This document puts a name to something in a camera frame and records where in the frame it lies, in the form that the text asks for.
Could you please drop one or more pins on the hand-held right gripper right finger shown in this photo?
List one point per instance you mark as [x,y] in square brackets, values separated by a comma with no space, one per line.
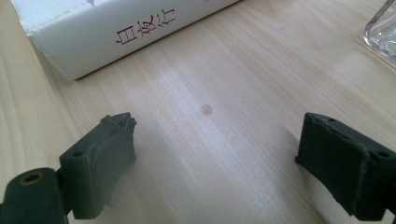
[342,161]

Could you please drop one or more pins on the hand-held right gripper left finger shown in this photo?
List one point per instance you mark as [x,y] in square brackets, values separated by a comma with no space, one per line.
[99,161]

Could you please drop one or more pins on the white box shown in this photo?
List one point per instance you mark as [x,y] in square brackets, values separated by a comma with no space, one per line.
[93,40]

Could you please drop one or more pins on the clear acrylic book rack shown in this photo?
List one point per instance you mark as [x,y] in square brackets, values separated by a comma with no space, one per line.
[381,34]

